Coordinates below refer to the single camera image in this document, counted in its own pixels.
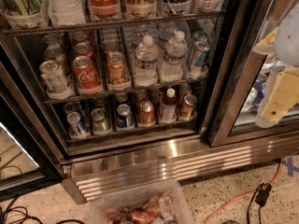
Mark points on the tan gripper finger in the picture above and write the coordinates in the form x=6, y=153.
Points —
x=267, y=45
x=280, y=95

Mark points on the red coke can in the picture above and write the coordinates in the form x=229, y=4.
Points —
x=83, y=49
x=80, y=37
x=85, y=72

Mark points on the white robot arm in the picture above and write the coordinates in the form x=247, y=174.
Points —
x=287, y=39

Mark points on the right glass fridge door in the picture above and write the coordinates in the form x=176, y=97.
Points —
x=235, y=119

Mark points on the glass fridge door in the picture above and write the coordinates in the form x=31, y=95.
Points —
x=235, y=119
x=26, y=162

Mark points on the rear slim blue can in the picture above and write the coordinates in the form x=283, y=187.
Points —
x=199, y=36

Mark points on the slim blue can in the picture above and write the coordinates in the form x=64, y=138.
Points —
x=199, y=52
x=199, y=36

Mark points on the front slim blue can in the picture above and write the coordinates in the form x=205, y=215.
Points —
x=199, y=52

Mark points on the steel fridge base grille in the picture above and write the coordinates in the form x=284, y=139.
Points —
x=89, y=178

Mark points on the bottom brown can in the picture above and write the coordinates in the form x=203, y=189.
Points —
x=188, y=106

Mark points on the bottom red can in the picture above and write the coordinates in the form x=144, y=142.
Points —
x=146, y=112

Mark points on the front orange soda can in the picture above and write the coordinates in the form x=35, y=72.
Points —
x=117, y=71

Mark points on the orange soda can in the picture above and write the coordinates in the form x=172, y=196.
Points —
x=111, y=46
x=117, y=71

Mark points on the rear orange soda can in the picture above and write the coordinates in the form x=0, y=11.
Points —
x=111, y=46

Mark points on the top shelf coke bottle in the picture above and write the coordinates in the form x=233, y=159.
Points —
x=104, y=8

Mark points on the bottom green silver can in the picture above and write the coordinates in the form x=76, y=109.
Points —
x=101, y=124

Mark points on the red can in bin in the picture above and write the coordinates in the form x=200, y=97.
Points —
x=140, y=216

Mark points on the top shelf white bottle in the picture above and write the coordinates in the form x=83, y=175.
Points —
x=66, y=12

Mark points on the bottom left blue can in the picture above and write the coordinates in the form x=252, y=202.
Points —
x=76, y=124

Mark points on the silver soda can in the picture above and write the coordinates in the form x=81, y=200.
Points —
x=58, y=55
x=53, y=41
x=58, y=86

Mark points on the front silver soda can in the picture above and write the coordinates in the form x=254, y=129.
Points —
x=58, y=86

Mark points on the rear silver soda can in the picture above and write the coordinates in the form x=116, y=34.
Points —
x=53, y=41

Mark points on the top shelf green cans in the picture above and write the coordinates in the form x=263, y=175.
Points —
x=26, y=14

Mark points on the left glass fridge door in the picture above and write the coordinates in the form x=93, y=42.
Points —
x=26, y=162

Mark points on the front right water bottle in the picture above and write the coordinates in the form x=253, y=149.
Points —
x=176, y=49

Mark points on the water bottle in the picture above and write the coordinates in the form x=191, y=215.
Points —
x=176, y=49
x=165, y=32
x=138, y=33
x=146, y=58

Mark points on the black power adapter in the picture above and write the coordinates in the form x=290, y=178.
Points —
x=263, y=194

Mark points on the rear right water bottle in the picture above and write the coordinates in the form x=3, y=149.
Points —
x=165, y=32

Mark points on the bottom small bottle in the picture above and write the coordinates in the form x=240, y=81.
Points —
x=168, y=106

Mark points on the front left water bottle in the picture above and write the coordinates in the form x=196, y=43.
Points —
x=146, y=58

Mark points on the rear left water bottle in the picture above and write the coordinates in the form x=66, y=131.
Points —
x=138, y=33

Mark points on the crushed bottle in bin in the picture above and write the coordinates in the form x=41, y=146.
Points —
x=167, y=210

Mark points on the clear plastic bin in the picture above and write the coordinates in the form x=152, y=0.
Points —
x=117, y=209

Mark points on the top wire shelf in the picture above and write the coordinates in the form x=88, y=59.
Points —
x=111, y=24

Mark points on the wire shelf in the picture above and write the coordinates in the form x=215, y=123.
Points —
x=132, y=88
x=111, y=24

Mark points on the middle wire shelf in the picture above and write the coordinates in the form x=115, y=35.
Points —
x=132, y=88

